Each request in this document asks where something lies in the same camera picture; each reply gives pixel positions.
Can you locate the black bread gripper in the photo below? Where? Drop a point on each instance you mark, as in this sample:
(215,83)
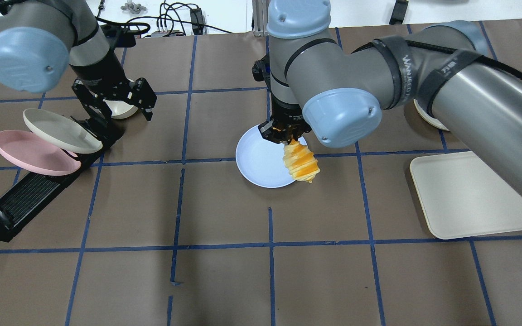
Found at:
(287,112)

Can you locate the yellow striped bread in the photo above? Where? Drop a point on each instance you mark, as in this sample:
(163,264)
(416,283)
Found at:
(300,162)

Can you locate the light blue plate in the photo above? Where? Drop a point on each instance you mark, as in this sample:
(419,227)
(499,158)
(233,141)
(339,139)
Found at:
(260,161)

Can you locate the cream plate in rack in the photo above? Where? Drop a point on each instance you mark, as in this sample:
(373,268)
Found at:
(61,131)

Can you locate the pink plate in rack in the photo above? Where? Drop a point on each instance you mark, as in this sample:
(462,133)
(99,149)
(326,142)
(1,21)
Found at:
(30,152)

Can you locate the small cream bowl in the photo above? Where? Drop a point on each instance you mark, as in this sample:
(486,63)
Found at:
(120,109)

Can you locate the cream bowl with lemon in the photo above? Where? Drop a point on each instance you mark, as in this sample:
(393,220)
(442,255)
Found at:
(430,120)

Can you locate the black power adapter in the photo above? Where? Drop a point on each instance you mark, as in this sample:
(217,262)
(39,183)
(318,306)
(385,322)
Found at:
(399,12)

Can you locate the black dish rack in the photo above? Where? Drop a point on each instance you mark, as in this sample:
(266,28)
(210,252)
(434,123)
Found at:
(30,195)

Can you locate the cream rectangular tray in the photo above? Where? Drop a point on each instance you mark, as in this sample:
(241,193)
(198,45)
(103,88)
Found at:
(461,196)

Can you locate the circuit board with wires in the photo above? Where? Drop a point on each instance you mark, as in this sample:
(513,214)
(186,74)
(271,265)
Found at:
(179,19)

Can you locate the aluminium frame post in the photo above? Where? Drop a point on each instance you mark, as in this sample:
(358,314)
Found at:
(260,17)

